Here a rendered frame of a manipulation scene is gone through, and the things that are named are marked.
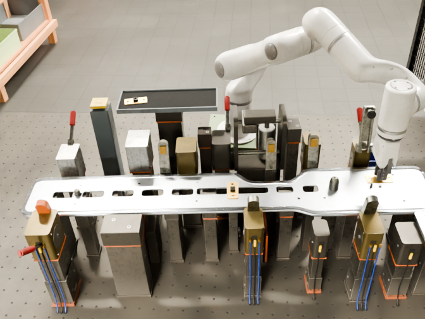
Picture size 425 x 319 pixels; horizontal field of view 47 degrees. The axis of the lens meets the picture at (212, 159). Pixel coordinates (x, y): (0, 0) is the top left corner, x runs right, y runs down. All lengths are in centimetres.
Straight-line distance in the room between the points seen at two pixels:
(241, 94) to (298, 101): 195
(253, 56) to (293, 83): 239
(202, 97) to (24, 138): 112
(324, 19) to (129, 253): 94
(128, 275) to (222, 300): 33
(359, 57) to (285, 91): 266
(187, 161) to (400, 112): 73
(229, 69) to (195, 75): 243
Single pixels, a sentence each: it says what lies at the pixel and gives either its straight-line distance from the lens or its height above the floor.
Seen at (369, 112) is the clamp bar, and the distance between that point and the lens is 170.
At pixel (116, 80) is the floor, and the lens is 445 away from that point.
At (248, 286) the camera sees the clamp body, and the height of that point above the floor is 76.
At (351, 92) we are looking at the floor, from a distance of 419.
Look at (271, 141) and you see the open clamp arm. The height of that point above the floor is 110.
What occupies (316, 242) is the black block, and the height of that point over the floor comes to 96.
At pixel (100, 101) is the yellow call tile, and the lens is 189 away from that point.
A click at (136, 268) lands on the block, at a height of 85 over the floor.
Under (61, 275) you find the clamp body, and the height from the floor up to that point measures 86.
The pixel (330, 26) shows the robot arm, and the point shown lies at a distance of 156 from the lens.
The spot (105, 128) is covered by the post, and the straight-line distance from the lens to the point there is 191.
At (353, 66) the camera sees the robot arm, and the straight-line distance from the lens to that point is 150.
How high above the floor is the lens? 212
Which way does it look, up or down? 39 degrees down
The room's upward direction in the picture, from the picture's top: 3 degrees counter-clockwise
